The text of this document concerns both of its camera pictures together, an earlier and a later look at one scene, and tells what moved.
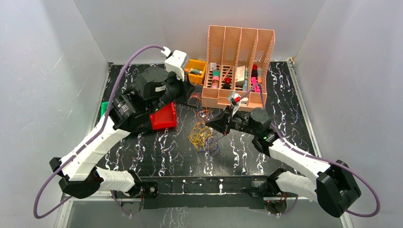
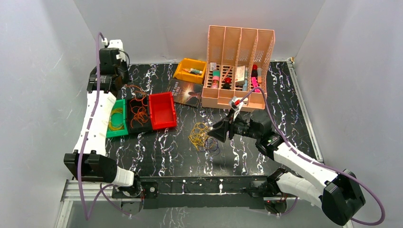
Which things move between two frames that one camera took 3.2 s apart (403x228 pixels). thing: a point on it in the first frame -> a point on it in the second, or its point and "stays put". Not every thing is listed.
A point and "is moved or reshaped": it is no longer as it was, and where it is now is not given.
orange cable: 203,110 is moved or reshaped
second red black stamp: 254,72 stays put
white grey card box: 240,75 stays put
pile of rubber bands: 211,145 stays put
